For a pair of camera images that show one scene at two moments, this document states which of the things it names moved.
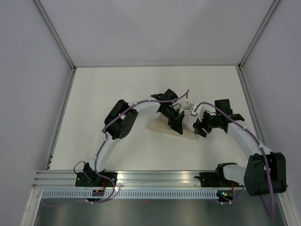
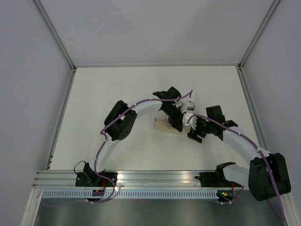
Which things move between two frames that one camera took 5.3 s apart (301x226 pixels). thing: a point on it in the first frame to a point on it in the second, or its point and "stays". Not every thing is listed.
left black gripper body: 171,115 stays
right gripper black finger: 198,126 to 194,136
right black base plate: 216,180 stays
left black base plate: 91,179 stays
